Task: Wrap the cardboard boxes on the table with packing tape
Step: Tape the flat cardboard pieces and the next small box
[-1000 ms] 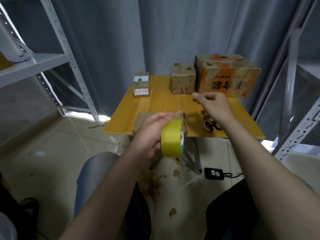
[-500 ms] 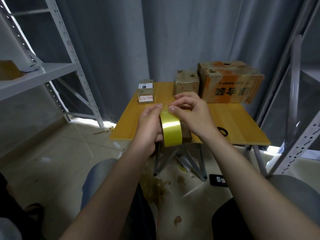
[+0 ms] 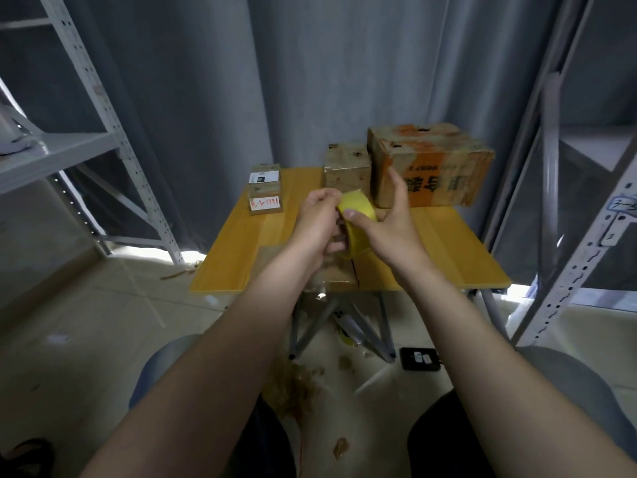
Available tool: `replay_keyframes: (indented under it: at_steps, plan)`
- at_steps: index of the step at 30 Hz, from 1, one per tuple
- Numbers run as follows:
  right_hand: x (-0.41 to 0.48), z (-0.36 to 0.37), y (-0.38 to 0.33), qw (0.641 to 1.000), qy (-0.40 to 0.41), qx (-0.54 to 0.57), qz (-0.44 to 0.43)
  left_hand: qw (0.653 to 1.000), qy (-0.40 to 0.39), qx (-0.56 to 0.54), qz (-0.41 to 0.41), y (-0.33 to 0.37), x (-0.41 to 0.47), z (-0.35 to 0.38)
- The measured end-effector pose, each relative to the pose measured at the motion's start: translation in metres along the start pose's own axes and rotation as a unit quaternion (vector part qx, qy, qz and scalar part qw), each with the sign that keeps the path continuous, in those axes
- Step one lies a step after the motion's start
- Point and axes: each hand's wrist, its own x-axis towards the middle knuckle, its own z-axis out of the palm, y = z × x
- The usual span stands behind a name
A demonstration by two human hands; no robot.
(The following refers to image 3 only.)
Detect person's right hand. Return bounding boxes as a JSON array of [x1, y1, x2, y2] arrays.
[[344, 166, 437, 285]]

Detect person's left hand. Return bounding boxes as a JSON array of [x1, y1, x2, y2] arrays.
[[283, 188, 352, 279]]

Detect yellow tape roll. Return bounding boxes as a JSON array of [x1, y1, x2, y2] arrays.
[[335, 189, 380, 258]]

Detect small cardboard box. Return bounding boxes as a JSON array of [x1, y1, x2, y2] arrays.
[[307, 252, 362, 293]]

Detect long white-labelled cardboard box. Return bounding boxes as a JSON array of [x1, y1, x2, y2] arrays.
[[247, 163, 285, 216]]

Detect medium brown cardboard box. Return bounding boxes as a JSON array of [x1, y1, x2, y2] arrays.
[[320, 143, 376, 196]]

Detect large orange print cardboard box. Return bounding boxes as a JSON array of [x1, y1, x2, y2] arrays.
[[366, 121, 497, 209]]

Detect person's right forearm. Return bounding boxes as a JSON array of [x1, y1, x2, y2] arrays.
[[398, 262, 637, 478]]

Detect person's left forearm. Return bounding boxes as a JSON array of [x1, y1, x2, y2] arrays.
[[80, 258, 324, 478]]

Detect tape scraps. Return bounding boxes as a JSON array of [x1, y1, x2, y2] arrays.
[[263, 358, 330, 424]]

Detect person's right leg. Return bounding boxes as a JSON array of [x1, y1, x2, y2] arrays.
[[408, 343, 637, 478]]

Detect yellow wooden table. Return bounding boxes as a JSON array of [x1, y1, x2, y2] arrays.
[[188, 166, 513, 362]]

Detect black power adapter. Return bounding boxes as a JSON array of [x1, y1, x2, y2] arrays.
[[399, 346, 442, 372]]

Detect grey curtain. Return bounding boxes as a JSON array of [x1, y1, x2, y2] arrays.
[[0, 0, 637, 253]]

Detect grey metal shelf unit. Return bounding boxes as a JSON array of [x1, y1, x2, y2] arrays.
[[0, 0, 188, 270], [482, 0, 637, 347]]

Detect black sandal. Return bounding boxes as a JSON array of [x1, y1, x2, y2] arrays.
[[0, 437, 57, 478]]

